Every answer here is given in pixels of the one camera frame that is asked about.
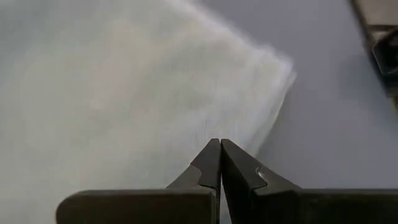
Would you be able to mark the light blue denim jeans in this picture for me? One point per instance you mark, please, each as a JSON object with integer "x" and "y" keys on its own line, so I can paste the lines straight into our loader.
{"x": 124, "y": 93}

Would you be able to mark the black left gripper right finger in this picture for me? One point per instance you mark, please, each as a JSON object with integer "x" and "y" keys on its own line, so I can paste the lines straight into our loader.
{"x": 280, "y": 207}

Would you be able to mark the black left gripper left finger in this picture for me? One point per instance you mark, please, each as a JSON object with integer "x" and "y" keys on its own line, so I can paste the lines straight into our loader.
{"x": 140, "y": 207}

